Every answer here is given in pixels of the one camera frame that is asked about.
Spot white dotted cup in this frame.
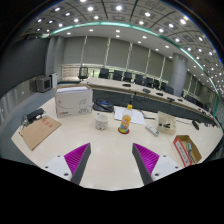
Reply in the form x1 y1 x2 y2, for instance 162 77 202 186
94 113 110 131

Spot brown paper envelope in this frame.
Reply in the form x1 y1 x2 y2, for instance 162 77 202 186
20 115 63 151

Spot black device with cables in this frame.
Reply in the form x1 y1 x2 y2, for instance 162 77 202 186
21 107 46 126

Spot small long white box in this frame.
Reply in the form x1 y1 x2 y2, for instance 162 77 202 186
144 123 160 137

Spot yellow-capped orange-label drink bottle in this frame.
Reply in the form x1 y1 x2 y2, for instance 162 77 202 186
118 104 134 133

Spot black office chairs group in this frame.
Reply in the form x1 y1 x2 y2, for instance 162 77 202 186
78 66 188 96

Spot grey boxy monitor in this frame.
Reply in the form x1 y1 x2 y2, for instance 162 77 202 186
35 75 53 94

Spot red-edged open cardboard box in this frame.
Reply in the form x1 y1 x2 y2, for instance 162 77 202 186
172 134 203 168

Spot flat round red coaster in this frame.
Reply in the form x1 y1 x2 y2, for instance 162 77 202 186
117 126 131 135

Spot white copy paper package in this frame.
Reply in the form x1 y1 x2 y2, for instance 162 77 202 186
54 84 94 119

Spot long curved conference desk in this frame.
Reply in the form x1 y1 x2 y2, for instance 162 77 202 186
59 77 221 128

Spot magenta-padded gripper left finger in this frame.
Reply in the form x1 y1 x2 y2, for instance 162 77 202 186
42 142 92 186

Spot ceiling lights group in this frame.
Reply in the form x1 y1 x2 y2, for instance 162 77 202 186
33 0 224 81

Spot white open cardboard box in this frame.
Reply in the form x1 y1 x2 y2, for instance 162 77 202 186
156 111 177 136

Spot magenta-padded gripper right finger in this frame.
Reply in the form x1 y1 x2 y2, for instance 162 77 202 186
131 143 184 186

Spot white printed paper sheet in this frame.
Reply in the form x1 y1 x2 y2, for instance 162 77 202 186
113 105 147 126

